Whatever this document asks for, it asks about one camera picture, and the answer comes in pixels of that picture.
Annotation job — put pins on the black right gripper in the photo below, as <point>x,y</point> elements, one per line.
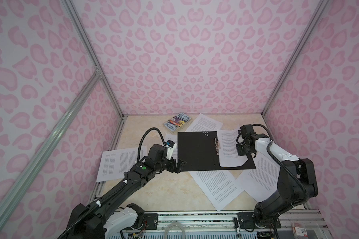
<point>240,152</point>

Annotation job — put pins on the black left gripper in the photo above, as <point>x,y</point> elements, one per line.
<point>172,168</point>

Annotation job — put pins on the white and black folder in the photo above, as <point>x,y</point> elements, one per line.
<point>199,150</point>

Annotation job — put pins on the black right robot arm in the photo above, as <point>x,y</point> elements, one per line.
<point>280,182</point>

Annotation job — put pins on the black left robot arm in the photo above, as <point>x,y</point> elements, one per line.
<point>88,222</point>

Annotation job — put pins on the colourful paperback book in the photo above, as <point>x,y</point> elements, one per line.
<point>177,122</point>

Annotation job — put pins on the black marker pen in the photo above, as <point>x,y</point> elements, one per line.
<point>237,229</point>

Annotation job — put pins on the clear box with label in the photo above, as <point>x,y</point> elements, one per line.
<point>299,232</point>

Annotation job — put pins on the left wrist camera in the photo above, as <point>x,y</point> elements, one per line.
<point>170,146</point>

